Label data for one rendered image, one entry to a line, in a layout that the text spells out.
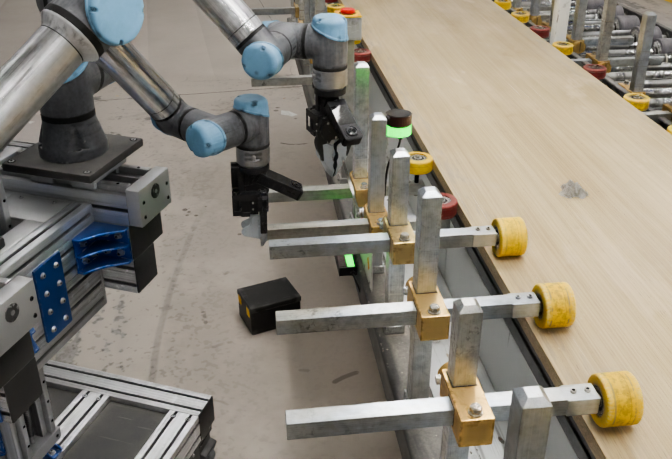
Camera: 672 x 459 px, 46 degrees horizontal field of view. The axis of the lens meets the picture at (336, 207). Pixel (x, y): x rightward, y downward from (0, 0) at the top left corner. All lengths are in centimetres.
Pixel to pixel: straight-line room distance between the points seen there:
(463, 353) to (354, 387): 154
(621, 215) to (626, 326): 45
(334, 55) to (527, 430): 98
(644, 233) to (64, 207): 128
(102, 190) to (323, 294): 151
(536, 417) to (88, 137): 121
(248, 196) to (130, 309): 147
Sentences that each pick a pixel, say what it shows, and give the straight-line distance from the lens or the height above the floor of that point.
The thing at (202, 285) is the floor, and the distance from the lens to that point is 324.
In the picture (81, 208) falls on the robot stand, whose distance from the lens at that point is 181.
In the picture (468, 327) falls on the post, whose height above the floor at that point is 108.
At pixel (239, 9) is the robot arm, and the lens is 158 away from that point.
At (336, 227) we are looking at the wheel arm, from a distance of 183.
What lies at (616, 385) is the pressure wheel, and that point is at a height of 98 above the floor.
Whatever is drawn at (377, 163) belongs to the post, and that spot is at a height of 100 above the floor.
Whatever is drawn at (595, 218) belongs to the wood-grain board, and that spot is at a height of 90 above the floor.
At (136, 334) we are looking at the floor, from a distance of 301.
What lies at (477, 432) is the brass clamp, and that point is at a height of 95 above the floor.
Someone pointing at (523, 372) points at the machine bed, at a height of 77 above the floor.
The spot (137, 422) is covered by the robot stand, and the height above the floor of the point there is 21.
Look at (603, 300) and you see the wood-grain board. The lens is 158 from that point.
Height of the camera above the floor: 174
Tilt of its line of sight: 27 degrees down
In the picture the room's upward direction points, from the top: straight up
